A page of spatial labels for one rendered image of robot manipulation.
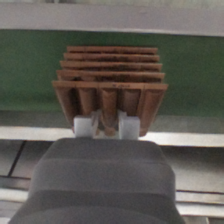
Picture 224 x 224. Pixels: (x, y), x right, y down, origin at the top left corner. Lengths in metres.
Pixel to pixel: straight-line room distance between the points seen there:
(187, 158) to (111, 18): 0.31
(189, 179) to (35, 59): 0.34
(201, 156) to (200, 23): 0.28
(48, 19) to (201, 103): 0.25
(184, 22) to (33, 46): 0.18
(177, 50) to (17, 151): 0.36
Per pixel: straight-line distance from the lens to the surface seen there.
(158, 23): 0.20
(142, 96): 0.15
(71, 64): 0.17
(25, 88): 0.28
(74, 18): 0.21
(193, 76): 0.25
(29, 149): 0.40
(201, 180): 0.38
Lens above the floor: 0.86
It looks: 39 degrees down
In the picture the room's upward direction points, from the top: 175 degrees counter-clockwise
